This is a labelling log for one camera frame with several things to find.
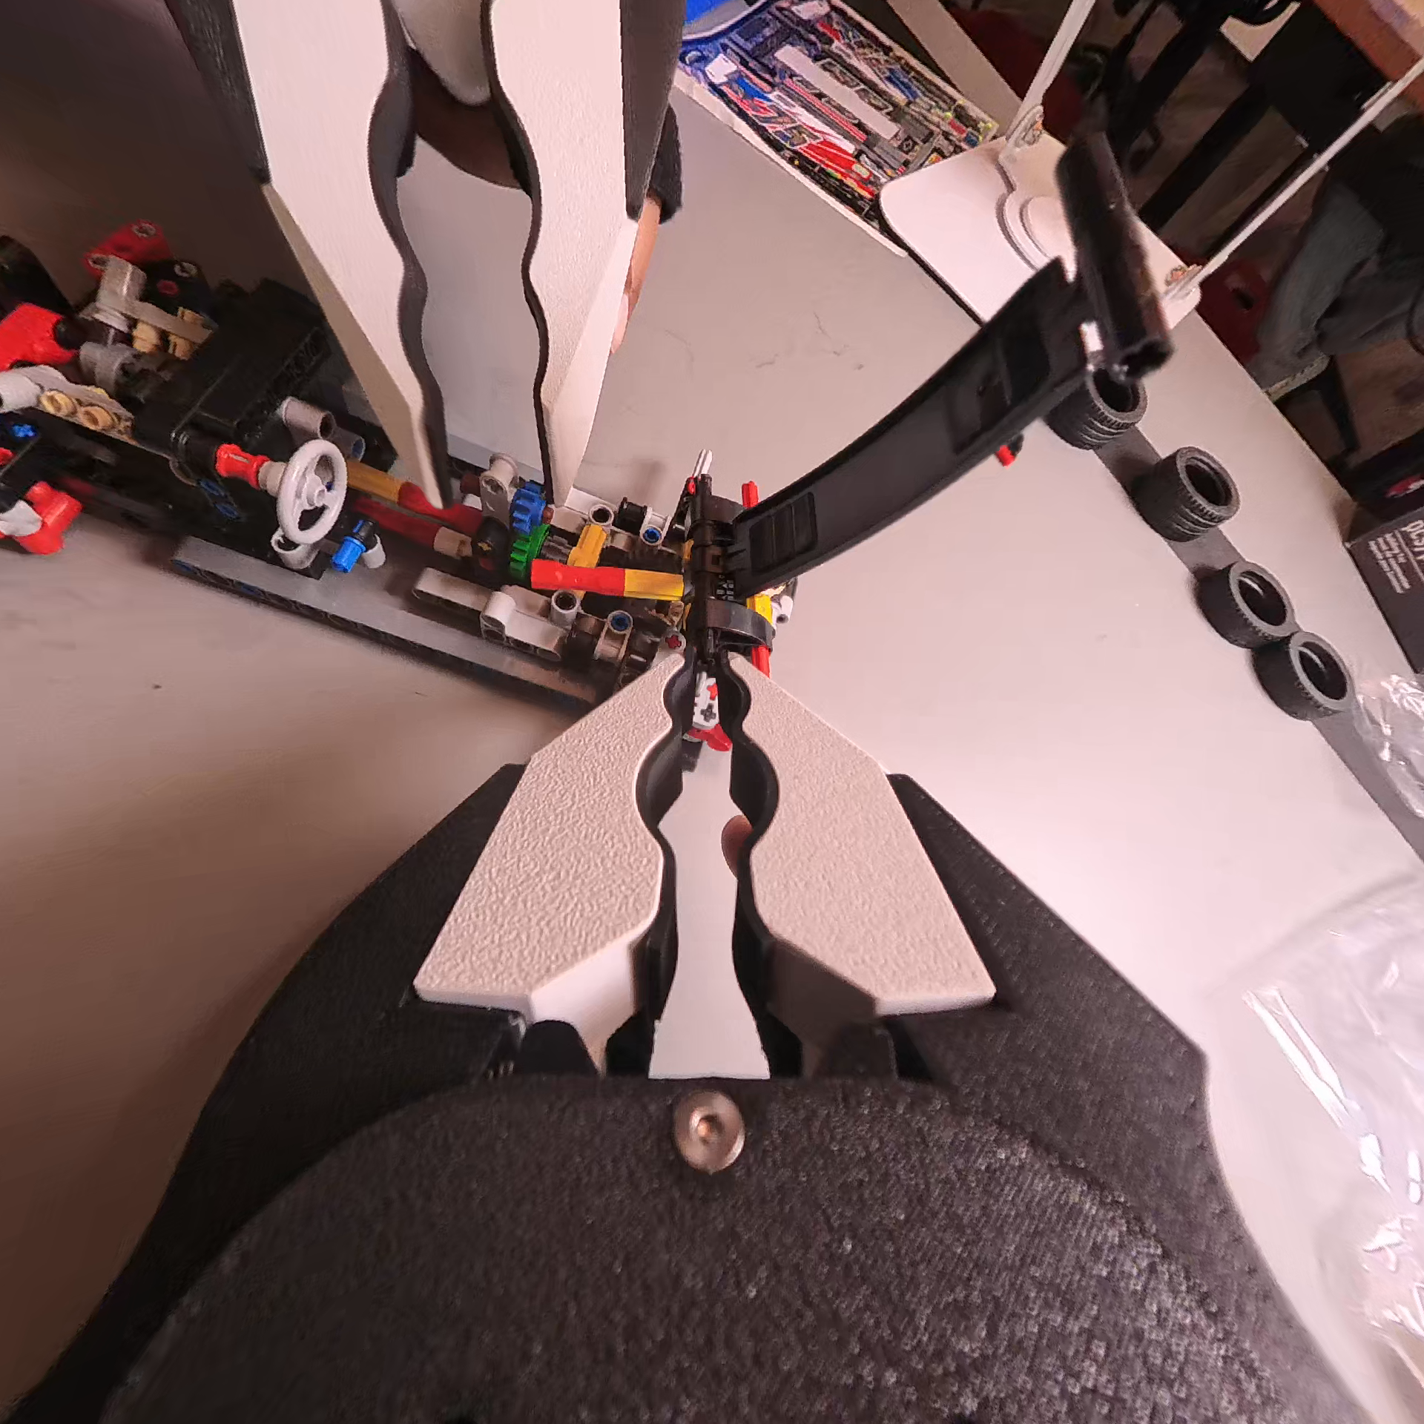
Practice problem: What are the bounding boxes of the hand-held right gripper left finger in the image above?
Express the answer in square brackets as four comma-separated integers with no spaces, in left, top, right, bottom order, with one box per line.
[414,654,714,1076]

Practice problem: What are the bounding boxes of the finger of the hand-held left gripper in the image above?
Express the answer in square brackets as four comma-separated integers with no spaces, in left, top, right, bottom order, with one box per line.
[228,0,458,505]
[487,0,645,515]

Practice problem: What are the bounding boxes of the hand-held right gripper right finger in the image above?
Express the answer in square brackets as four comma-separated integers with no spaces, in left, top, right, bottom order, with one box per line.
[726,664,999,1071]

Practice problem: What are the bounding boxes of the multicoloured lego car chassis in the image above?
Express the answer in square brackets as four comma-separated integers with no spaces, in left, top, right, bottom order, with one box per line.
[0,220,806,771]

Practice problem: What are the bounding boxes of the Lego instruction booklet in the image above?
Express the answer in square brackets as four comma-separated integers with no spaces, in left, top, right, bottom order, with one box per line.
[675,0,1001,228]

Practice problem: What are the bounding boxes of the small black lego tyre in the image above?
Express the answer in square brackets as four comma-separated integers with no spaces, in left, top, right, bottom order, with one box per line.
[1050,364,1150,449]
[1254,628,1360,720]
[1196,559,1301,650]
[1147,444,1242,542]

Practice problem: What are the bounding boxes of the person's left hand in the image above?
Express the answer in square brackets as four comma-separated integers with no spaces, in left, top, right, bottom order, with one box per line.
[614,213,659,352]

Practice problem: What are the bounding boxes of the white stand base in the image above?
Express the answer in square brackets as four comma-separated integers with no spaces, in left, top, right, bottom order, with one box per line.
[877,0,1424,328]

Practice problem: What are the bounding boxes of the clear plastic bag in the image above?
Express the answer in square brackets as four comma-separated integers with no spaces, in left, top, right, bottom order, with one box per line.
[1348,664,1424,827]
[1245,876,1424,1340]

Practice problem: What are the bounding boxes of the black box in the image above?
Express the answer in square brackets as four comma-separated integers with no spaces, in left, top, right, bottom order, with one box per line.
[1342,476,1424,628]

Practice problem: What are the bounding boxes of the dark chair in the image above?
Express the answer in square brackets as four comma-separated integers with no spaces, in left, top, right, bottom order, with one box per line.
[1096,0,1393,228]

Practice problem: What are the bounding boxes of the grey cloth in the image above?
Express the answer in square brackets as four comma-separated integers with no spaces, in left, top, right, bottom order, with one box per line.
[1252,111,1424,393]

